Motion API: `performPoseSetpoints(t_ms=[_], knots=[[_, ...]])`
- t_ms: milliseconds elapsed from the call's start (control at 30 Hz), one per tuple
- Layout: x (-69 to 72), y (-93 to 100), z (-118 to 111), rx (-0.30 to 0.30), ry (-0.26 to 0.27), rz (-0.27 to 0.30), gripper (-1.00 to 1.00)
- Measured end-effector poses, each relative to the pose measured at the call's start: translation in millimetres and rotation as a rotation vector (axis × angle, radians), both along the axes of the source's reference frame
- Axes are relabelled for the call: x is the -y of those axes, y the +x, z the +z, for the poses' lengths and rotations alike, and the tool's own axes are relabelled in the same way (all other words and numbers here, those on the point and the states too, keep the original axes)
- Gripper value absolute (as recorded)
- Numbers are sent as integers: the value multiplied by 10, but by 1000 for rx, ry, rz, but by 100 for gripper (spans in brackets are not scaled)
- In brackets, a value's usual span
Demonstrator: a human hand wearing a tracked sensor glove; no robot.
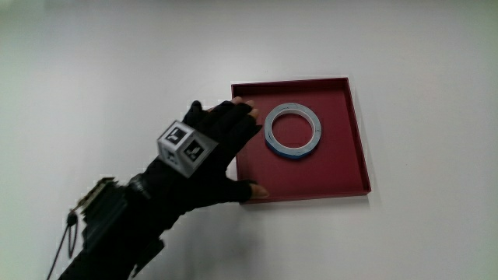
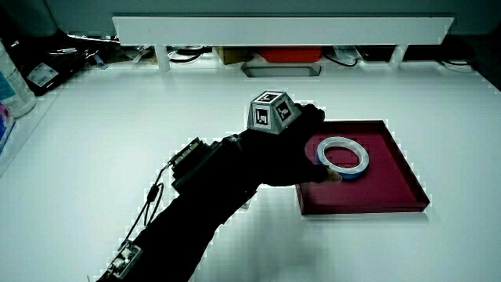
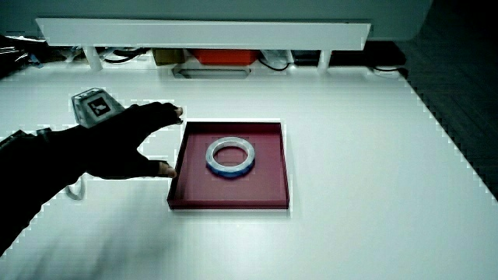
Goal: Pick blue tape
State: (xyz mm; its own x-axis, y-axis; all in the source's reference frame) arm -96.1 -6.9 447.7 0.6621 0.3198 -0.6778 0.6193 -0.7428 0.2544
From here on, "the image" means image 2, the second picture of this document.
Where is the colourful printed packet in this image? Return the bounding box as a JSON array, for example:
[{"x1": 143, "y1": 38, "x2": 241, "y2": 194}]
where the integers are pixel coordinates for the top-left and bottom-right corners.
[{"x1": 0, "y1": 102, "x2": 16, "y2": 154}]

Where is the white plastic bottle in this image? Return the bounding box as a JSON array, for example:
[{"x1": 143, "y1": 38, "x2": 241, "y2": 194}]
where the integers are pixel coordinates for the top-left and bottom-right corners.
[{"x1": 0, "y1": 38, "x2": 38, "y2": 119}]

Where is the red square tray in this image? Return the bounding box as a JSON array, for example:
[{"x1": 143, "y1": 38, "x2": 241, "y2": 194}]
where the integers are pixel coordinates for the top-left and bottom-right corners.
[{"x1": 295, "y1": 119, "x2": 431, "y2": 215}]

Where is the black bag with white label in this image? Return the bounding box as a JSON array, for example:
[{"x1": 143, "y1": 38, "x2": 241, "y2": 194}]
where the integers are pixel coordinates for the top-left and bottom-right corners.
[{"x1": 13, "y1": 33, "x2": 103, "y2": 97}]

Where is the person's left forearm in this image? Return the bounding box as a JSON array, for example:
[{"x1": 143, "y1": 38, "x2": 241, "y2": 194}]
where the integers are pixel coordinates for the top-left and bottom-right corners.
[{"x1": 96, "y1": 132, "x2": 261, "y2": 282}]

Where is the blue tape roll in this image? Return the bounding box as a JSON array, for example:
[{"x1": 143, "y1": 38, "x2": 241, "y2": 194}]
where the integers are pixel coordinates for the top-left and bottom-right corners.
[{"x1": 315, "y1": 136, "x2": 370, "y2": 180}]

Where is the white desk shelf riser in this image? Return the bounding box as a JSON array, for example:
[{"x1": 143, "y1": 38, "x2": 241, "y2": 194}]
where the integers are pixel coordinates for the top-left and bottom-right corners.
[{"x1": 112, "y1": 14, "x2": 455, "y2": 72}]

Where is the black coiled cable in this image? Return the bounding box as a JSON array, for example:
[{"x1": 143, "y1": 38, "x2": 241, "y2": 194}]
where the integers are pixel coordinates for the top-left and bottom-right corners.
[
  {"x1": 323, "y1": 49, "x2": 360, "y2": 68},
  {"x1": 167, "y1": 46, "x2": 205, "y2": 64}
]

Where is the brown cardboard box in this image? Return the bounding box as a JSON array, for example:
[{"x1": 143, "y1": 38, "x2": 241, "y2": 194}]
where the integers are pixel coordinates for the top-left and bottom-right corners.
[{"x1": 214, "y1": 46, "x2": 254, "y2": 66}]

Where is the person's left hand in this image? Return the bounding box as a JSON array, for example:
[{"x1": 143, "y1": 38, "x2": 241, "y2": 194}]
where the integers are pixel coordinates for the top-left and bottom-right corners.
[{"x1": 237, "y1": 90, "x2": 343, "y2": 187}]

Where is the black wrist sensor box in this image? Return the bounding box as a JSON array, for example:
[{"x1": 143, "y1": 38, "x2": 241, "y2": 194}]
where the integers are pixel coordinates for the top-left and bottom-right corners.
[{"x1": 168, "y1": 136, "x2": 225, "y2": 193}]

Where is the thin black sensor cable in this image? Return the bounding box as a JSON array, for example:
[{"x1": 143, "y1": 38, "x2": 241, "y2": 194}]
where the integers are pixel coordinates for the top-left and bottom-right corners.
[{"x1": 118, "y1": 162, "x2": 174, "y2": 252}]

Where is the small grey connector box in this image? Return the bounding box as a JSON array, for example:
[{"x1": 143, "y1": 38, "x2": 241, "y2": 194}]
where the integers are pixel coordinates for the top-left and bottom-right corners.
[{"x1": 106, "y1": 241, "x2": 144, "y2": 280}]

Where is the red box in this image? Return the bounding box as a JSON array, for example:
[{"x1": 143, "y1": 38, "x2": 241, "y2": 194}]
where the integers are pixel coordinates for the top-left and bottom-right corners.
[{"x1": 257, "y1": 46, "x2": 324, "y2": 63}]

